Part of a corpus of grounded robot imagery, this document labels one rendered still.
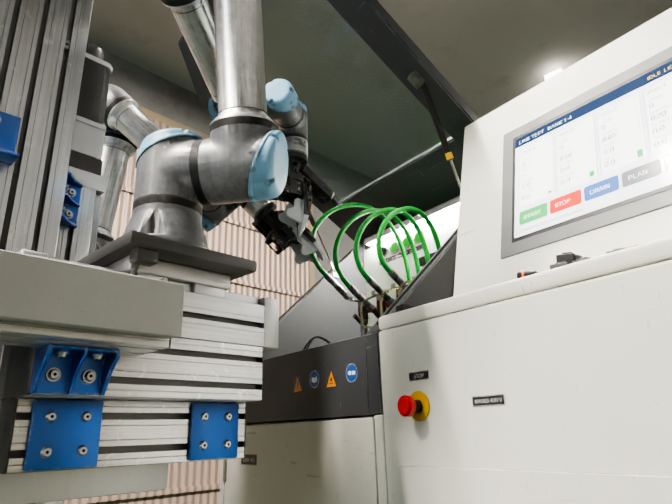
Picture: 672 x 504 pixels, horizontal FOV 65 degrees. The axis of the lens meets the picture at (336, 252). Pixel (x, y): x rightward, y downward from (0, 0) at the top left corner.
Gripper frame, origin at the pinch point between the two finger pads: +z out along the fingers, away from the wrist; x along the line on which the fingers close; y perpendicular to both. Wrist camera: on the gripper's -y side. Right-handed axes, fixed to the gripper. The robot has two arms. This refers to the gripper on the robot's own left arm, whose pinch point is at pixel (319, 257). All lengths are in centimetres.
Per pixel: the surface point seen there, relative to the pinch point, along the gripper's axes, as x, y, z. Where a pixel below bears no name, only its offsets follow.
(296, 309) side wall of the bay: -34.1, -4.4, 3.9
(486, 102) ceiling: -100, -314, -18
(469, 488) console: 42, 45, 48
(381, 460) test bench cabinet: 23, 43, 39
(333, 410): 11.2, 36.2, 28.1
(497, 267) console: 40, -1, 32
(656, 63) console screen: 80, -29, 24
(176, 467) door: -230, 8, 11
